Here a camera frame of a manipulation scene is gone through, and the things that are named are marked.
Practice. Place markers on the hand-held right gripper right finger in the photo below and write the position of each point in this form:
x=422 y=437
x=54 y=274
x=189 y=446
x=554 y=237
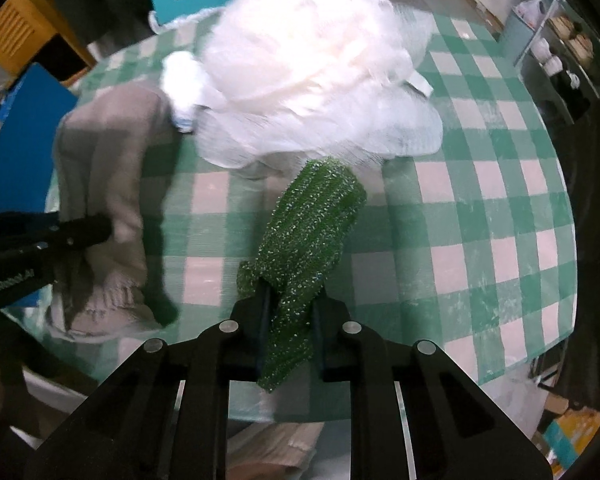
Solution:
x=330 y=332

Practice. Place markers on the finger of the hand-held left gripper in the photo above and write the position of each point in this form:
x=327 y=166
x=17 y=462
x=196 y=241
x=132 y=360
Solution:
x=82 y=231

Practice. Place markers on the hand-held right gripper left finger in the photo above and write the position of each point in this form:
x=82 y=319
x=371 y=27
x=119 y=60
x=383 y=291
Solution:
x=250 y=322

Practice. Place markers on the grey towel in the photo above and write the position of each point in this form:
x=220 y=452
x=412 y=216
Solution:
x=105 y=170

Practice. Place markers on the green glitter scouring cloth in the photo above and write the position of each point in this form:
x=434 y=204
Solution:
x=305 y=240

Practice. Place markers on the blue-edged cardboard box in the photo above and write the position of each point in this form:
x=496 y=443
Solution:
x=30 y=95

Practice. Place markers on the white mesh bath pouf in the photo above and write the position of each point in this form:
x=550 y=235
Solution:
x=310 y=70

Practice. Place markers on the white rolled cloth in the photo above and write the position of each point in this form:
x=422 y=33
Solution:
x=182 y=85

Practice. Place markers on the green checked tablecloth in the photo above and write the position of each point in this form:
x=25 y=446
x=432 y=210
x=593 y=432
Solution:
x=470 y=220

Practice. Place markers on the wooden louvred cabinet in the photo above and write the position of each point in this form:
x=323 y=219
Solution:
x=25 y=30

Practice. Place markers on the light blue waste bin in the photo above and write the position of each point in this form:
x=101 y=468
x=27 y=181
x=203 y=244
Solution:
x=522 y=25

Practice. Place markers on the metal shoe rack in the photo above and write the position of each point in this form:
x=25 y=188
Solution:
x=565 y=55

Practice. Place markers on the group of shoes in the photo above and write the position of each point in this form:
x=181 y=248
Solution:
x=567 y=50

